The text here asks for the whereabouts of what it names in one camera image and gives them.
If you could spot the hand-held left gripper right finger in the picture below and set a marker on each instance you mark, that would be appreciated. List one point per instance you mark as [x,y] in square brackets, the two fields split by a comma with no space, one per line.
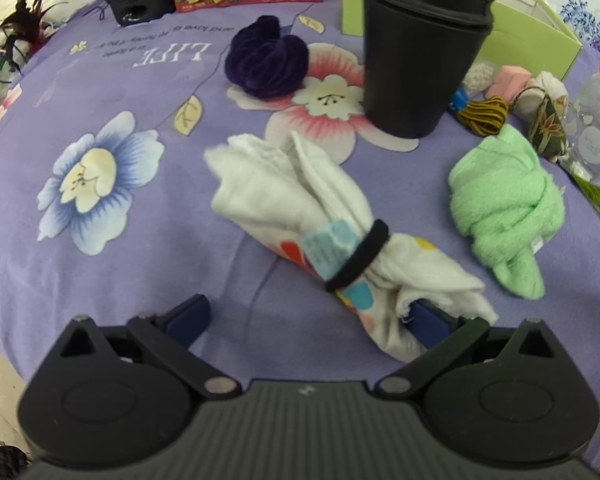
[430,325]

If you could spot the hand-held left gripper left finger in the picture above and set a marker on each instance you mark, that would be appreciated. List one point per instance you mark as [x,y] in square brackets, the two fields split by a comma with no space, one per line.
[192,312]

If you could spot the green knotted towel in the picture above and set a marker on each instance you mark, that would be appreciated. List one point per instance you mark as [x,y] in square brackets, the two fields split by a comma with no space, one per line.
[505,205]

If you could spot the white printed cloth bundle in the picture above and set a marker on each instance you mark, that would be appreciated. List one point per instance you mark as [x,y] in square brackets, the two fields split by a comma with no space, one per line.
[280,185]

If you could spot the white knotted towel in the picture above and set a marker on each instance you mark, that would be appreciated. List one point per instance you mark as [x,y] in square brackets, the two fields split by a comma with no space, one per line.
[550,85]

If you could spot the light green cardboard box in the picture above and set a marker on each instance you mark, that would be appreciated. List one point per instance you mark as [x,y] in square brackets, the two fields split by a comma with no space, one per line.
[530,35]

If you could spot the purple floral bedsheet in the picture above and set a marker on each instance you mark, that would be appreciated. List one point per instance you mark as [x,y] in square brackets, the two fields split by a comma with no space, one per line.
[130,260]

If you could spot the yellow brown thread skein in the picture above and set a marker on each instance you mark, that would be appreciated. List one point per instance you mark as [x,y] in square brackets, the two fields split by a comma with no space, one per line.
[485,115]

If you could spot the green tasselled sachet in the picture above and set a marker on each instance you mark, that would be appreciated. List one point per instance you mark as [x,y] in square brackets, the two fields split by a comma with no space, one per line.
[545,130]

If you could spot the dark checked cloth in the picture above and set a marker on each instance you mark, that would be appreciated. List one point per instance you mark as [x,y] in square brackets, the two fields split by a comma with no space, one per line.
[0,460]

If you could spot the dark purple velvet cloth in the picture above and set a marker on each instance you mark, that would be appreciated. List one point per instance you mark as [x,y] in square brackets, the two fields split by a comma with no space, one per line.
[265,60]

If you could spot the clear baby bottle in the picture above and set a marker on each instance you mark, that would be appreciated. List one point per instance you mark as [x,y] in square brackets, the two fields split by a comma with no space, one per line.
[595,120]

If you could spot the black lidded cup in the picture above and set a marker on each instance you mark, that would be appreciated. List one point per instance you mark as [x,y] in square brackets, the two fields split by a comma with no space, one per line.
[415,60]

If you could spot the dark feather decoration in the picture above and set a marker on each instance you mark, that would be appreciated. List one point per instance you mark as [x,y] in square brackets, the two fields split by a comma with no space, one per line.
[17,20]

